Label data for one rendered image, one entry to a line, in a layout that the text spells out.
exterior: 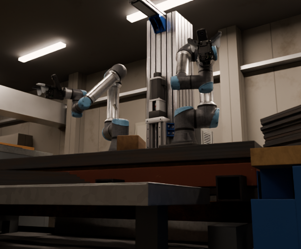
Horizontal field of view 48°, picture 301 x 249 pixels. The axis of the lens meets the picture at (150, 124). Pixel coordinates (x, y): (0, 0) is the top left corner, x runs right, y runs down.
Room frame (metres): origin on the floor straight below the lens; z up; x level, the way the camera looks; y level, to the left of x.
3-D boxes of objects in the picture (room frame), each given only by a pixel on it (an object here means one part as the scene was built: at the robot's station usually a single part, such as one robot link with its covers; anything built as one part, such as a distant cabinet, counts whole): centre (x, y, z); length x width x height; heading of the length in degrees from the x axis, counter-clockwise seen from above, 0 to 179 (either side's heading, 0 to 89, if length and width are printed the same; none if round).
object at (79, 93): (2.25, 0.50, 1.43); 0.11 x 0.08 x 0.09; 119
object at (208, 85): (1.70, -0.27, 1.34); 0.11 x 0.08 x 0.11; 81
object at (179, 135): (1.98, -0.20, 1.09); 0.15 x 0.15 x 0.10
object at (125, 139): (0.96, 0.05, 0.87); 0.12 x 0.06 x 0.05; 171
